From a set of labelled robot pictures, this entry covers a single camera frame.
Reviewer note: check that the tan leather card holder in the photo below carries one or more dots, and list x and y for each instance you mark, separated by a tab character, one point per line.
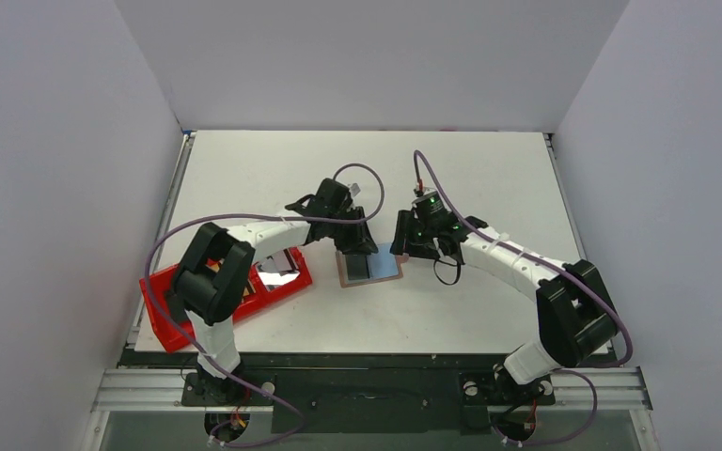
384	267

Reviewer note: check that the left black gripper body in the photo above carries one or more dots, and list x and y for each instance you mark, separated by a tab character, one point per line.
353	240

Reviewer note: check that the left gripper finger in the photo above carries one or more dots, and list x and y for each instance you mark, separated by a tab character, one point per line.
350	239
366	245

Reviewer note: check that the aluminium frame rail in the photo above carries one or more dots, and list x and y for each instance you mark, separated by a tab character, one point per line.
389	398

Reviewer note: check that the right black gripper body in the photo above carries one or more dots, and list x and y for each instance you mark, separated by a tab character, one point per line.
415	245

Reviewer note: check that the red three-compartment bin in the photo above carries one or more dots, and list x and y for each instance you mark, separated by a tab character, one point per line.
167	314

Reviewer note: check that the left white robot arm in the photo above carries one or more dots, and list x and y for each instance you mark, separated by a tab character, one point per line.
213	273

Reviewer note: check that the gold cards stack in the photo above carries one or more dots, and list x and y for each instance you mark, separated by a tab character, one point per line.
249	287

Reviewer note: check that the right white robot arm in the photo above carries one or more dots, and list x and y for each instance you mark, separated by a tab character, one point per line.
574	311

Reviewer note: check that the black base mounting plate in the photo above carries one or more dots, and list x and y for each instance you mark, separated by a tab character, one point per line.
520	417

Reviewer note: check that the silver mirrored card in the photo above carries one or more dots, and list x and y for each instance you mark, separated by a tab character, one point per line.
277	270

